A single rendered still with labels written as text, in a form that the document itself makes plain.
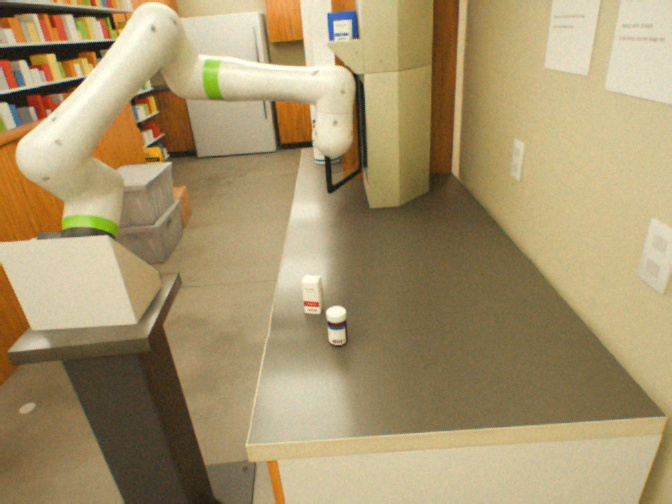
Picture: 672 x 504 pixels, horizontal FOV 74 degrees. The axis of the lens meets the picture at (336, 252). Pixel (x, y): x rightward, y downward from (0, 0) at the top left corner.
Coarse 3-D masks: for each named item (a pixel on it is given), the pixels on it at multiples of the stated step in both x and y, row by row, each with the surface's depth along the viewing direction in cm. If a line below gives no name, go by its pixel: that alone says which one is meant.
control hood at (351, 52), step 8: (328, 40) 170; (352, 40) 146; (360, 40) 142; (336, 48) 143; (344, 48) 143; (352, 48) 143; (360, 48) 143; (344, 56) 144; (352, 56) 144; (360, 56) 144; (352, 64) 145; (360, 64) 145; (360, 72) 146
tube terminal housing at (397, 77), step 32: (384, 0) 137; (416, 0) 143; (384, 32) 141; (416, 32) 147; (384, 64) 145; (416, 64) 152; (384, 96) 149; (416, 96) 157; (384, 128) 154; (416, 128) 162; (384, 160) 159; (416, 160) 167; (384, 192) 164; (416, 192) 173
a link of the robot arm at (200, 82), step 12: (204, 60) 120; (216, 60) 120; (192, 72) 120; (204, 72) 120; (216, 72) 119; (168, 84) 124; (180, 84) 121; (192, 84) 121; (204, 84) 121; (216, 84) 120; (180, 96) 126; (192, 96) 125; (204, 96) 124; (216, 96) 123
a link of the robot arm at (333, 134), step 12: (324, 120) 118; (336, 120) 118; (348, 120) 119; (324, 132) 119; (336, 132) 119; (348, 132) 121; (324, 144) 121; (336, 144) 120; (348, 144) 122; (336, 156) 124
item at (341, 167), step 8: (352, 144) 180; (352, 152) 181; (336, 160) 170; (344, 160) 176; (352, 160) 182; (336, 168) 171; (344, 168) 177; (352, 168) 184; (336, 176) 172; (344, 176) 178; (328, 192) 169
